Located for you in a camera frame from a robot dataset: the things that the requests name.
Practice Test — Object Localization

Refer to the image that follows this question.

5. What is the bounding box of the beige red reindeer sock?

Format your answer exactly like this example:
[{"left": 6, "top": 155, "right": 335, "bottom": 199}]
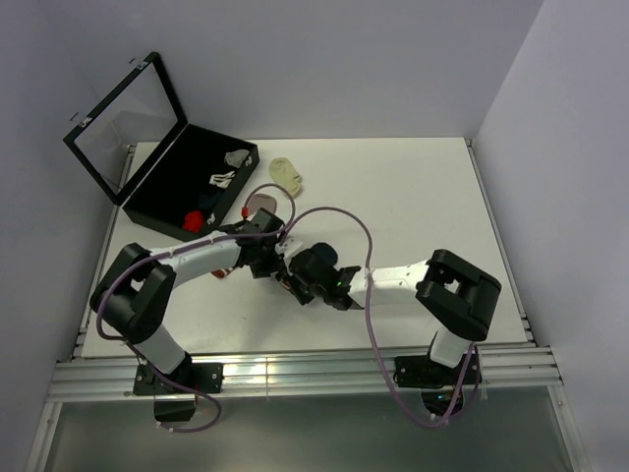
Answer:
[{"left": 183, "top": 210, "right": 205, "bottom": 233}]

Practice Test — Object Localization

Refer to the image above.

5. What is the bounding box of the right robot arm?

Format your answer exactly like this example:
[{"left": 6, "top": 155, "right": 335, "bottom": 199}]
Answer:
[{"left": 284, "top": 249, "right": 502, "bottom": 384}]

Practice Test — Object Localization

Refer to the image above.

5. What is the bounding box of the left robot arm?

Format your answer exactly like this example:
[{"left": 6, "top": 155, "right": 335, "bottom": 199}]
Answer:
[{"left": 89, "top": 209, "right": 284, "bottom": 392}]

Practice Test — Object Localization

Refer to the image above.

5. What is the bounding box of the taupe sock red striped cuff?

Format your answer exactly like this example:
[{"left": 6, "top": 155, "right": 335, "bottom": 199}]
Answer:
[{"left": 211, "top": 194, "right": 277, "bottom": 279}]

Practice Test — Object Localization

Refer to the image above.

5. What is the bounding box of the dark blue sock in box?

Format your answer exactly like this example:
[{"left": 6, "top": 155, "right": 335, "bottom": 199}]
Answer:
[{"left": 198, "top": 192, "right": 223, "bottom": 212}]

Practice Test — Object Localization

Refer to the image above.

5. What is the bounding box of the white patterned sock in box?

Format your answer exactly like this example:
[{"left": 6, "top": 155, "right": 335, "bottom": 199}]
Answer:
[{"left": 209, "top": 171, "right": 236, "bottom": 189}]

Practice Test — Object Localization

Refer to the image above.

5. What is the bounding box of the black display box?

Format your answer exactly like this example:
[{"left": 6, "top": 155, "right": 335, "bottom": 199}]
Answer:
[{"left": 63, "top": 52, "right": 259, "bottom": 241}]

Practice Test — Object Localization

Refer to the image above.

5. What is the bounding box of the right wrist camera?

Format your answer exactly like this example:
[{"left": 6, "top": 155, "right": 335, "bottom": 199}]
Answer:
[{"left": 275, "top": 236, "right": 303, "bottom": 259}]

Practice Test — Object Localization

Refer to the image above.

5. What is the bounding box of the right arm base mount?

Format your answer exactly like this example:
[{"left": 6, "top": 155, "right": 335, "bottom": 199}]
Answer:
[{"left": 393, "top": 352, "right": 482, "bottom": 416}]

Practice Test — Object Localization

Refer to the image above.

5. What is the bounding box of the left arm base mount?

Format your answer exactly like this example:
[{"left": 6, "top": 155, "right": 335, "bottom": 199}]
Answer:
[{"left": 132, "top": 363, "right": 223, "bottom": 434}]

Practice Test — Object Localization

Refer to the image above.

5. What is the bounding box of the aluminium front rail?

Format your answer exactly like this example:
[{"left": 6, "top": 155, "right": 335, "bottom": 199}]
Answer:
[{"left": 46, "top": 346, "right": 563, "bottom": 403}]

